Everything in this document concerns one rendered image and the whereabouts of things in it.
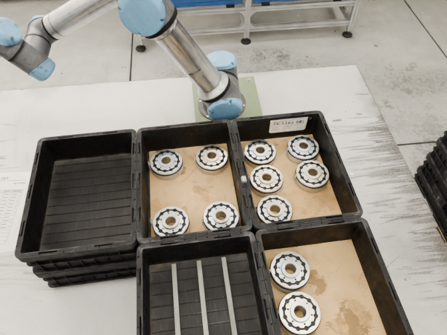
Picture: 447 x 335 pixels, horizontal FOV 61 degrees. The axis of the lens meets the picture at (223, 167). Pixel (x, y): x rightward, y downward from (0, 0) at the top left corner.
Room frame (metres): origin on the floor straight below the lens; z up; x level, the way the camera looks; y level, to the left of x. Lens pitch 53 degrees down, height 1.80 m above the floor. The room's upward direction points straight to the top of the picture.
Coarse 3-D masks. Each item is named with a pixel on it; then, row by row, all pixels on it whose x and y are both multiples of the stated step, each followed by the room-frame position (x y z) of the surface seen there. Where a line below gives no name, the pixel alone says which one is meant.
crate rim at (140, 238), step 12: (216, 120) 0.84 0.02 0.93; (228, 120) 0.84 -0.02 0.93; (240, 168) 0.65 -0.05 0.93; (240, 180) 0.60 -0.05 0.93; (240, 192) 0.57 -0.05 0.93; (228, 228) 0.45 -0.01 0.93; (240, 228) 0.45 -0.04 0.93; (144, 240) 0.42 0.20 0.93; (156, 240) 0.42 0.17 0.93; (168, 240) 0.42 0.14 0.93
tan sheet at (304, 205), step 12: (276, 144) 0.82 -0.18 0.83; (276, 156) 0.77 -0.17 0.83; (252, 168) 0.72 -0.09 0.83; (288, 168) 0.72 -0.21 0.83; (264, 180) 0.67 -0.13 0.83; (288, 180) 0.67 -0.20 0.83; (252, 192) 0.63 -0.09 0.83; (288, 192) 0.63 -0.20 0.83; (300, 192) 0.63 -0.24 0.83; (324, 192) 0.63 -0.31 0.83; (300, 204) 0.59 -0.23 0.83; (312, 204) 0.59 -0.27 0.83; (324, 204) 0.59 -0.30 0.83; (336, 204) 0.59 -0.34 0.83; (300, 216) 0.55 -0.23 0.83; (312, 216) 0.55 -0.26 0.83
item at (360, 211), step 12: (240, 120) 0.84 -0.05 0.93; (252, 120) 0.84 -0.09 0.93; (324, 120) 0.84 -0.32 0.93; (240, 144) 0.74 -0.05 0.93; (240, 156) 0.69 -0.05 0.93; (336, 156) 0.69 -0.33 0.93; (348, 180) 0.60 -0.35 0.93; (360, 204) 0.53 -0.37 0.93; (252, 216) 0.49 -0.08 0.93; (324, 216) 0.49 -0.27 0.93; (336, 216) 0.49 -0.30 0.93; (348, 216) 0.49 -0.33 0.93; (360, 216) 0.49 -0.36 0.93; (252, 228) 0.47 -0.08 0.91; (264, 228) 0.45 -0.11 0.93
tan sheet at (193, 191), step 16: (224, 144) 0.82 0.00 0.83; (192, 160) 0.75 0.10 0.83; (192, 176) 0.69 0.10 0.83; (208, 176) 0.69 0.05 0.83; (224, 176) 0.69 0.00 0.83; (160, 192) 0.63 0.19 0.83; (176, 192) 0.63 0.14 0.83; (192, 192) 0.63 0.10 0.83; (208, 192) 0.63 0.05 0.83; (224, 192) 0.63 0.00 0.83; (160, 208) 0.57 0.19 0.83; (192, 208) 0.57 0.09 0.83; (192, 224) 0.52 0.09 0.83; (240, 224) 0.52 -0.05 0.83
